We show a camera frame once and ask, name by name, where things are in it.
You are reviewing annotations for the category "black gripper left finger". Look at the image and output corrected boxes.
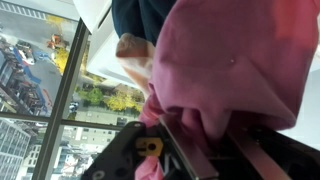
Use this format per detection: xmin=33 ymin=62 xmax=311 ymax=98
xmin=159 ymin=115 xmax=220 ymax=180

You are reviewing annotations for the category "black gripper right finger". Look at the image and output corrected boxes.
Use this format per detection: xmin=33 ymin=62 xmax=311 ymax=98
xmin=229 ymin=129 xmax=292 ymax=180

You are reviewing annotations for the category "pink shirt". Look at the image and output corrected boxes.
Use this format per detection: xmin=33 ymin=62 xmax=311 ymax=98
xmin=133 ymin=0 xmax=320 ymax=180

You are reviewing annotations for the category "beige cloth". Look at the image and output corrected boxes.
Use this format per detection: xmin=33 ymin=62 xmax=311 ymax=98
xmin=114 ymin=32 xmax=158 ymax=98

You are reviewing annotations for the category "dark blue shirt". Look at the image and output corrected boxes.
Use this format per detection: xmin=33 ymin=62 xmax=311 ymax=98
xmin=111 ymin=0 xmax=178 ymax=47

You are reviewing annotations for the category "white storage box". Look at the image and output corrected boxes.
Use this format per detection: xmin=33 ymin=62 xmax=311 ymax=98
xmin=72 ymin=0 xmax=148 ymax=90

